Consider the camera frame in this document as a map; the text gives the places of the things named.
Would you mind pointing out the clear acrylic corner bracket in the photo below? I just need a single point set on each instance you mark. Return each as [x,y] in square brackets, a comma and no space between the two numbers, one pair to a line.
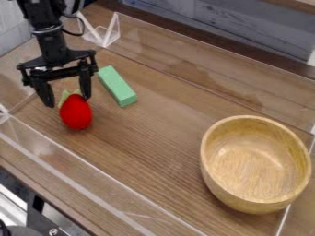
[101,36]

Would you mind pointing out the clear acrylic table enclosure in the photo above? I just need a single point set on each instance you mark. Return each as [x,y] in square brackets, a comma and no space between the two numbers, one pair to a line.
[124,177]

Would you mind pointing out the red plush strawberry toy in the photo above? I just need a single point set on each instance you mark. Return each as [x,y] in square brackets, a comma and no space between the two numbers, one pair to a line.
[73,110]

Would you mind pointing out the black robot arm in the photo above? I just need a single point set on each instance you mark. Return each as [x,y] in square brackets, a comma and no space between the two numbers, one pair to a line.
[43,14]

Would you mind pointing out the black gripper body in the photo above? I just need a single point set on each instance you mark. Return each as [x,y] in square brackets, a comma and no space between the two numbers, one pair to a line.
[57,70]

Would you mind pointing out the black table clamp bracket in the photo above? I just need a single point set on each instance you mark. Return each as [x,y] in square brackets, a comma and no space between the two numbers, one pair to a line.
[37,221]

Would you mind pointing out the green rectangular block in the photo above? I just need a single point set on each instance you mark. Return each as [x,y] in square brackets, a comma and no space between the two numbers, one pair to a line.
[117,87]

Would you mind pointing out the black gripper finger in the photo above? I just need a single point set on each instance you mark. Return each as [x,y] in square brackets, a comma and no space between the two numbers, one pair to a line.
[44,91]
[84,79]

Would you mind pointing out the wooden bowl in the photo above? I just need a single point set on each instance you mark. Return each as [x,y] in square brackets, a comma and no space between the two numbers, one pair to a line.
[255,163]

